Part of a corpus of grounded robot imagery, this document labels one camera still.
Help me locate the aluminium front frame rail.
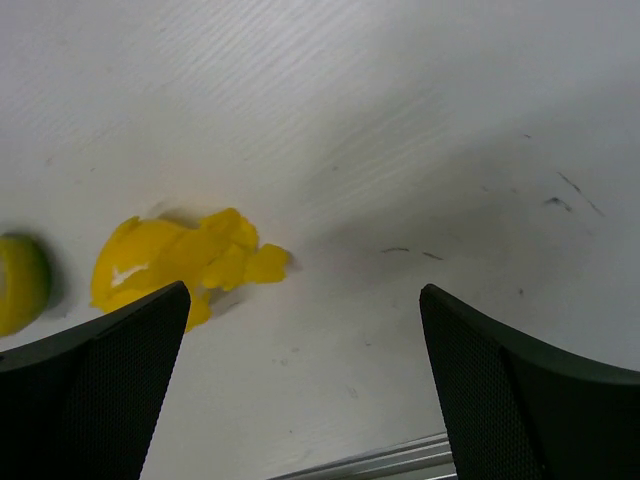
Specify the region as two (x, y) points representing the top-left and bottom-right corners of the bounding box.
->
(276, 433), (458, 480)

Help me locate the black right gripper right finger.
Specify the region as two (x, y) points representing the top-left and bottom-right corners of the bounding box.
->
(420, 284), (639, 479)

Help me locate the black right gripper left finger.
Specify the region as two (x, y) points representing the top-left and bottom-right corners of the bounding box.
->
(1, 282), (191, 479)

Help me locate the green yellow fake citrus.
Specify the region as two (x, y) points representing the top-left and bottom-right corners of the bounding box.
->
(1, 234), (52, 337)

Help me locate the yellow fake lemon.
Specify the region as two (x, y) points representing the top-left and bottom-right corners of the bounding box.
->
(90, 208), (290, 331)

